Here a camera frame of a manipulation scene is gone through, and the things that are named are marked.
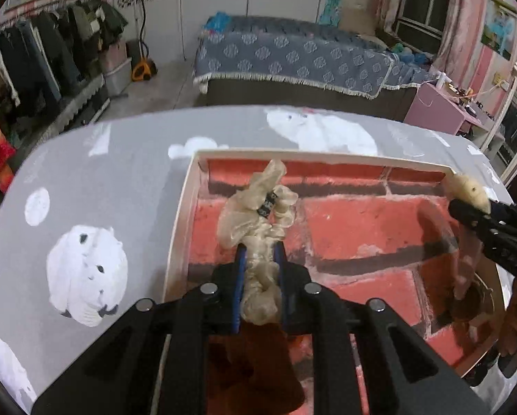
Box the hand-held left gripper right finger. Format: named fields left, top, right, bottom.
left=273, top=242, right=492, bottom=415

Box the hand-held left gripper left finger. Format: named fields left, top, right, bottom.
left=30, top=244, right=248, bottom=415

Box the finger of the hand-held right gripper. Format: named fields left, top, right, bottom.
left=479, top=236, right=517, bottom=279
left=449, top=199, right=517, bottom=247

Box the cream fuzzy hair clip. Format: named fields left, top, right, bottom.
left=445, top=174, right=491, bottom=215

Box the cream scrunchie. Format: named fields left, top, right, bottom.
left=217, top=159, right=297, bottom=326

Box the brick pattern tray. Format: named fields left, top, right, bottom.
left=161, top=149, right=503, bottom=415

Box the rust orange scrunchie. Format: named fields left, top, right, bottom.
left=207, top=323, right=307, bottom=415

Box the pink nightstand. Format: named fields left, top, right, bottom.
left=403, top=81, right=489, bottom=139

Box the printed grey tablecloth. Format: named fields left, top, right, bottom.
left=0, top=106, right=516, bottom=415

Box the pink curtain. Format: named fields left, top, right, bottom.
left=431, top=0, right=489, bottom=79

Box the window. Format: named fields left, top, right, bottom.
left=392, top=0, right=453, bottom=45

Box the bed with blue patterned cover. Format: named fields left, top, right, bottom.
left=192, top=14, right=437, bottom=111

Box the yellow garment steamer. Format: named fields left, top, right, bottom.
left=128, top=0, right=158, bottom=83

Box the pink lidded storage box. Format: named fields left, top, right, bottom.
left=100, top=38, right=134, bottom=96

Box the blue bag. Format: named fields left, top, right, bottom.
left=204, top=12, right=234, bottom=36

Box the clothes rack with dark clothes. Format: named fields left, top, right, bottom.
left=0, top=0, right=130, bottom=139

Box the wall poster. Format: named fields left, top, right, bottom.
left=481, top=0, right=517, bottom=60

